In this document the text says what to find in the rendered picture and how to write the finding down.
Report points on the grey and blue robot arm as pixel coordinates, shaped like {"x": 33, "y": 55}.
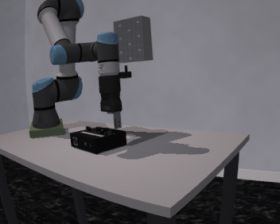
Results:
{"x": 60, "y": 28}

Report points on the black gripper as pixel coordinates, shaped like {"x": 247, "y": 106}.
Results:
{"x": 109, "y": 88}

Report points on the black lighting desk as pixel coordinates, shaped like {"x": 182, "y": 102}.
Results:
{"x": 98, "y": 139}

